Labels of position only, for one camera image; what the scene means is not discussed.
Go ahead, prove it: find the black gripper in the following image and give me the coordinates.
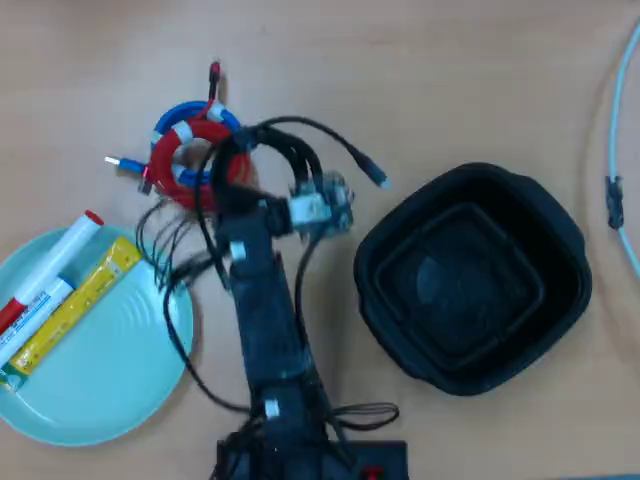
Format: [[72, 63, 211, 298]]
[[213, 137, 294, 236]]

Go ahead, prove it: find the red charging cable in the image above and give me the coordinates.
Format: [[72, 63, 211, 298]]
[[137, 60, 256, 211]]

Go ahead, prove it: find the black charging cable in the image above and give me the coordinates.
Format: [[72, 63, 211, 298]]
[[194, 115, 392, 216]]

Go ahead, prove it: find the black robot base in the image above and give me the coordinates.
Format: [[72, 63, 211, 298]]
[[215, 439, 411, 480]]

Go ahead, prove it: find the black bowl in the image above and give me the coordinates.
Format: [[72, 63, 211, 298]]
[[352, 161, 594, 397]]

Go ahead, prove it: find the white marker with red cap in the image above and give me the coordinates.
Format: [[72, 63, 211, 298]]
[[0, 209, 106, 336]]

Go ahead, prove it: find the yellow stick packet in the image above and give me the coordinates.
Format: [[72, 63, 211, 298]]
[[0, 237, 144, 392]]

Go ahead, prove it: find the light blue plate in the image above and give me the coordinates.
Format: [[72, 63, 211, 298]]
[[0, 224, 195, 448]]

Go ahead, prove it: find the blue charging cable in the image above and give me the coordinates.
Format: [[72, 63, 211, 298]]
[[103, 99, 244, 189]]

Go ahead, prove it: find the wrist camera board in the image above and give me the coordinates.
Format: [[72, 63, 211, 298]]
[[289, 169, 356, 239]]

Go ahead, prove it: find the black cable connector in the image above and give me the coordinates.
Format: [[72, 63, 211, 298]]
[[604, 174, 625, 230]]

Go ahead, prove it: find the pale thin cable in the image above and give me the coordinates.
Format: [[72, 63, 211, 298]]
[[606, 19, 640, 279]]

